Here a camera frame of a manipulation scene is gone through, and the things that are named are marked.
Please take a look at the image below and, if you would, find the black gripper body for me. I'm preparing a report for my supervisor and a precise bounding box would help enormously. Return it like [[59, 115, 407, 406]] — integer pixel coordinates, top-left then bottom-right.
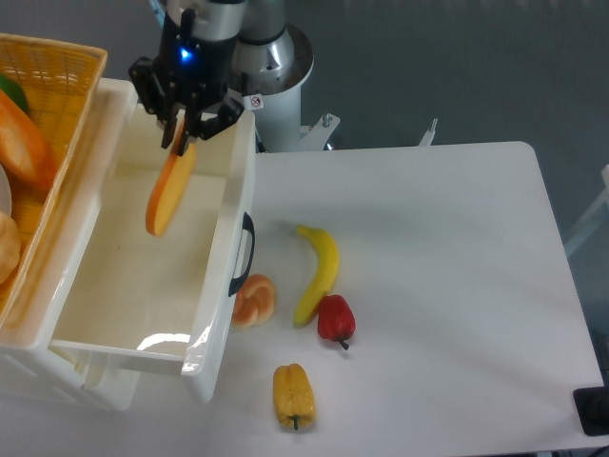
[[128, 8, 245, 139]]

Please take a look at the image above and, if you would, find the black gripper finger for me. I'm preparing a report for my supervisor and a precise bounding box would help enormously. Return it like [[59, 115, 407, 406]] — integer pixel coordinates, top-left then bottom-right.
[[177, 110, 200, 156], [160, 107, 180, 149]]

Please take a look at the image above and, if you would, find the orange bread slice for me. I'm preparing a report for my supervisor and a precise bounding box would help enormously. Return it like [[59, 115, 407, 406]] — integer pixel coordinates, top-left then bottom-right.
[[145, 135, 197, 237]]

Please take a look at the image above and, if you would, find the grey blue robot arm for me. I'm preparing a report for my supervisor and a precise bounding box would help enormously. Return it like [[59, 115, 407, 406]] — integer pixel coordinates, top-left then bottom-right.
[[128, 1, 314, 153]]

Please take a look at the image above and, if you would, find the white upper drawer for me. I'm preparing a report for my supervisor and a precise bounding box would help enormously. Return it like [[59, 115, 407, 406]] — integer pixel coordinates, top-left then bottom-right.
[[51, 108, 256, 403]]

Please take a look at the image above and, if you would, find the knotted bread roll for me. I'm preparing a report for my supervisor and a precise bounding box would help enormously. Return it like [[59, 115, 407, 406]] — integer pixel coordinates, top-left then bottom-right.
[[231, 274, 276, 328]]

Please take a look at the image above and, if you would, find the round bread bun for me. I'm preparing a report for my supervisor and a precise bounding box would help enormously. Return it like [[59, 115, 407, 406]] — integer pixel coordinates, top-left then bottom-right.
[[0, 211, 21, 283]]

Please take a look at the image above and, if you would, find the white drawer cabinet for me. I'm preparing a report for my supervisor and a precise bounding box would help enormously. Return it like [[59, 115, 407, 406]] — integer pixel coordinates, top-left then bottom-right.
[[1, 78, 139, 410]]

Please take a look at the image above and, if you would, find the orange wicker basket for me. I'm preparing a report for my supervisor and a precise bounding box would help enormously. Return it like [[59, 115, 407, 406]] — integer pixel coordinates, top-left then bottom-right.
[[1, 33, 108, 317]]

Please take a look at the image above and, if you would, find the orange baguette loaf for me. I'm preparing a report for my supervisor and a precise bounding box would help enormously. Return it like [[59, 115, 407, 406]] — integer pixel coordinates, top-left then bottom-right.
[[1, 91, 59, 191]]

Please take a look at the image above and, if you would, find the green vegetable in basket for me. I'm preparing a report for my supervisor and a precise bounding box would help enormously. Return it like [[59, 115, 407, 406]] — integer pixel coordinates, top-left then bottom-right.
[[0, 73, 29, 115]]

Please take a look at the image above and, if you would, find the yellow banana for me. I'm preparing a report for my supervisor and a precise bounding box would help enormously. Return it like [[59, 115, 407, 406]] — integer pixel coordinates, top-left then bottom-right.
[[293, 226, 340, 328]]

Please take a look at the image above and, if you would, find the red bell pepper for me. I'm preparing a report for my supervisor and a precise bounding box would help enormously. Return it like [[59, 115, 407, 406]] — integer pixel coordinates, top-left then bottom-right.
[[317, 294, 357, 350]]

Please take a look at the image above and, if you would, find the yellow bell pepper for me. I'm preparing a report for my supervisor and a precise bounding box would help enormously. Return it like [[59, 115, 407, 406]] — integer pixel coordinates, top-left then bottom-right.
[[272, 364, 317, 430]]

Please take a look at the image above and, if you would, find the black device at table edge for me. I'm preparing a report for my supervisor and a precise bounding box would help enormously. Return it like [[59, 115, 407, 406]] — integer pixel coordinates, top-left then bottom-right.
[[573, 387, 608, 436]]

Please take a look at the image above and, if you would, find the dark blue drawer handle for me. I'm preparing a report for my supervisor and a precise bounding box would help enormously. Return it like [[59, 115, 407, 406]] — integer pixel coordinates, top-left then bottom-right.
[[228, 212, 256, 297]]

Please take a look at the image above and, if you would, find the white table bracket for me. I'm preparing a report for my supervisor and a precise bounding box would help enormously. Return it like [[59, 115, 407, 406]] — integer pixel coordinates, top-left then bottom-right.
[[419, 117, 438, 147]]

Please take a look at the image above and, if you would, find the white frame at right edge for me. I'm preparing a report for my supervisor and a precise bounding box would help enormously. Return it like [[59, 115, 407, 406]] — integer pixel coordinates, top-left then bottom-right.
[[564, 166, 608, 257]]

